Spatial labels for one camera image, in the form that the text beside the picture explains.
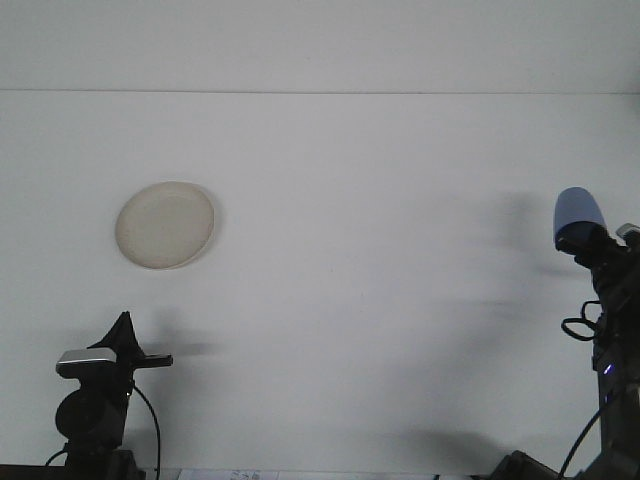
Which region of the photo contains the pale round plate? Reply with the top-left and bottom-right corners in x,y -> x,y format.
114,180 -> 217,271

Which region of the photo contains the pale blue cup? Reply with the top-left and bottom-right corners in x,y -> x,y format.
552,186 -> 609,251

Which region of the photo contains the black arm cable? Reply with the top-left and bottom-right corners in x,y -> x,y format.
558,299 -> 606,479
130,382 -> 163,476

